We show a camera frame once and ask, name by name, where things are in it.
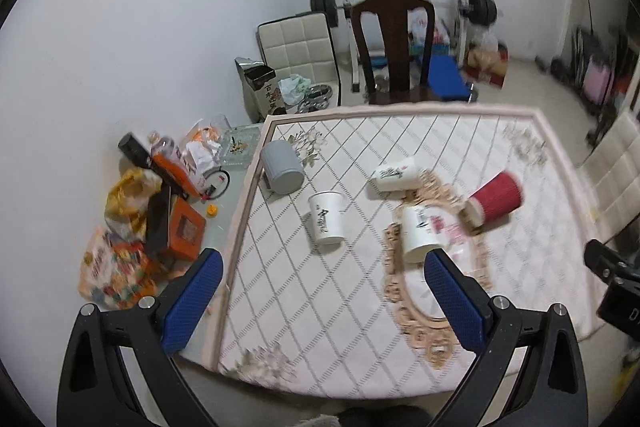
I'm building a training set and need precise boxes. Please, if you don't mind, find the white paper cup on medallion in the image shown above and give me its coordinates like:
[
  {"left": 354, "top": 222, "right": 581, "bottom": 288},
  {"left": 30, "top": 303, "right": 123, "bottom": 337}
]
[{"left": 400, "top": 206, "right": 444, "bottom": 265}]

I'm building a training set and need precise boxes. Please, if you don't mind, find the white paper cup left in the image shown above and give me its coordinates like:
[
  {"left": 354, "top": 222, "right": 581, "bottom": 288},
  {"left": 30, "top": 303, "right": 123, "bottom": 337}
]
[{"left": 308, "top": 191, "right": 345, "bottom": 245}]

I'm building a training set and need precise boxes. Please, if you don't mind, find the black cable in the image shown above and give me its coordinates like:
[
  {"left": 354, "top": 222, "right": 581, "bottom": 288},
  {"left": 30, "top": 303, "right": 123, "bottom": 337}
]
[{"left": 198, "top": 166, "right": 232, "bottom": 203}]

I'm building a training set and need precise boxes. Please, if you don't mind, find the white quilted chair by wall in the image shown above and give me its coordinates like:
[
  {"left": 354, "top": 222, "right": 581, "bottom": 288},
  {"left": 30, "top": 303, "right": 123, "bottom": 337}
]
[{"left": 257, "top": 12, "right": 342, "bottom": 107}]

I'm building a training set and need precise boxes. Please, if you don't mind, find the yellow plastic bag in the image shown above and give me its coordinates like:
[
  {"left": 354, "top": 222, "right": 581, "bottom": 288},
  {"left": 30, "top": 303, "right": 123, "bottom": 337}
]
[{"left": 104, "top": 167, "right": 163, "bottom": 243}]

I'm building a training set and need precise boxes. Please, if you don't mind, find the glass ashtray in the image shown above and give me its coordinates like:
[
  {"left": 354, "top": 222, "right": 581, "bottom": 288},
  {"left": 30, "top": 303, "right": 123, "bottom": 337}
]
[{"left": 218, "top": 124, "right": 262, "bottom": 170}]

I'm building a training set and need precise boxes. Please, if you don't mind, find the floral diamond pattern tablecloth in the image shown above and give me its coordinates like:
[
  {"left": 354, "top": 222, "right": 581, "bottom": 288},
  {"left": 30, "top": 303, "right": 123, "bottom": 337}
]
[{"left": 196, "top": 103, "right": 601, "bottom": 399}]

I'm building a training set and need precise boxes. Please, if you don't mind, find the orange drink bottle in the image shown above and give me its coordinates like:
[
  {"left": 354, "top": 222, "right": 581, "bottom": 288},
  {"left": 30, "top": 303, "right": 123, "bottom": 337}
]
[{"left": 151, "top": 135, "right": 205, "bottom": 198}]

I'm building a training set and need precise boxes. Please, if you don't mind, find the dark wooden chair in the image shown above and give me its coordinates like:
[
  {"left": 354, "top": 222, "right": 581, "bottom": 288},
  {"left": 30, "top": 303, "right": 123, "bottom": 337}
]
[{"left": 352, "top": 0, "right": 439, "bottom": 105}]

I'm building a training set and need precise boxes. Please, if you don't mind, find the white cup with calligraphy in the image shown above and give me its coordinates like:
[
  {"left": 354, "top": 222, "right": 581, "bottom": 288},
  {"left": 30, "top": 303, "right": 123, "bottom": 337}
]
[{"left": 367, "top": 156, "right": 421, "bottom": 197}]

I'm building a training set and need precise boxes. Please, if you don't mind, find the pink suitcase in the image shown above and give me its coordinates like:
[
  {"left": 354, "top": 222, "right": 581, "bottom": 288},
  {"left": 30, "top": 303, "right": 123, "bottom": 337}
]
[{"left": 582, "top": 56, "right": 612, "bottom": 105}]

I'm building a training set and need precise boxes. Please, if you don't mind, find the colourful snack bag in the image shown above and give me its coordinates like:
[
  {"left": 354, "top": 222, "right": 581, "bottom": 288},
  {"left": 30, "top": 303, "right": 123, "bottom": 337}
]
[{"left": 78, "top": 229, "right": 160, "bottom": 310}]

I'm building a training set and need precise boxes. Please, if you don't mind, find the grey mug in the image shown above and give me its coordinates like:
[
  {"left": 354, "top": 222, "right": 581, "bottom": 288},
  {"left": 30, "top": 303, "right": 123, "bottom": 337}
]
[{"left": 260, "top": 140, "right": 305, "bottom": 195}]

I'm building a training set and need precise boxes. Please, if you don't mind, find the orange gift box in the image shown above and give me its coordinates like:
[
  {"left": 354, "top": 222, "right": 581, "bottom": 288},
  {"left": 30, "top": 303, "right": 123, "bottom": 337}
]
[{"left": 163, "top": 197, "right": 206, "bottom": 261}]

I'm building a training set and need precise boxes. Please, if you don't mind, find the red corrugated paper cup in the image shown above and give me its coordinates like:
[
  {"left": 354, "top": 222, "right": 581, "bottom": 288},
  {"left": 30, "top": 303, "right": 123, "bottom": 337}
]
[{"left": 464, "top": 171, "right": 524, "bottom": 229}]

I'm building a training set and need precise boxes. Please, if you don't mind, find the red cardboard box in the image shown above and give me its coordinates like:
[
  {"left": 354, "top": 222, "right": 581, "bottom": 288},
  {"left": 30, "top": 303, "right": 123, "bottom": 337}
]
[{"left": 464, "top": 43, "right": 509, "bottom": 89}]

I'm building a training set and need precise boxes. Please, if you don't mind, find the white quilted chair right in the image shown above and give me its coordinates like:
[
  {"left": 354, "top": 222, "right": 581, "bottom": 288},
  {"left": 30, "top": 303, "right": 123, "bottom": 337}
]
[{"left": 577, "top": 109, "right": 640, "bottom": 243}]

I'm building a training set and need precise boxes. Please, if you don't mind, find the brown white paper bag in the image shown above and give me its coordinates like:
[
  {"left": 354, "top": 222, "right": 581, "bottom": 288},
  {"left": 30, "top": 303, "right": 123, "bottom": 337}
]
[{"left": 234, "top": 57, "right": 286, "bottom": 122}]

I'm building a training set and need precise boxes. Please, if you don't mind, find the black thermos bottle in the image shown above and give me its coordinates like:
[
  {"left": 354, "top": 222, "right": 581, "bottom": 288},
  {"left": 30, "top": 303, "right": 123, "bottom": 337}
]
[{"left": 117, "top": 132, "right": 151, "bottom": 169}]

